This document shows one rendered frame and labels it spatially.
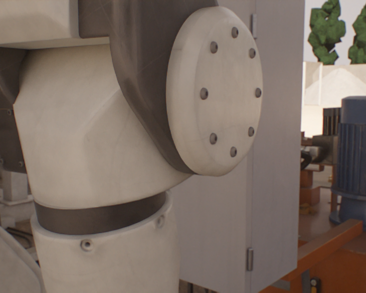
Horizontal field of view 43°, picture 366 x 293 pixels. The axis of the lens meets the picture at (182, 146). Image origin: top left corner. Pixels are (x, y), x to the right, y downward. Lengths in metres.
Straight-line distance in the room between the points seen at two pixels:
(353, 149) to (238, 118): 1.37
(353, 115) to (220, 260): 0.80
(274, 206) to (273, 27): 0.36
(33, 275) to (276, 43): 0.69
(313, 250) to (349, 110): 0.53
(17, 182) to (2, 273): 3.57
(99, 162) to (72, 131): 0.02
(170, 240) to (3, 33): 0.12
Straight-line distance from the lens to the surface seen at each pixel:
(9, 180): 3.94
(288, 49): 0.99
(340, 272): 1.45
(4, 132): 0.25
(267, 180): 0.94
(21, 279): 0.40
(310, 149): 1.69
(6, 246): 0.38
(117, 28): 0.17
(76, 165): 0.20
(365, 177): 1.58
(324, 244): 1.30
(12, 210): 3.96
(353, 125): 1.58
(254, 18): 0.87
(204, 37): 0.19
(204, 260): 0.98
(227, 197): 0.90
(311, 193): 1.85
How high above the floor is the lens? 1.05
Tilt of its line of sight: 7 degrees down
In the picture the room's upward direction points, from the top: straight up
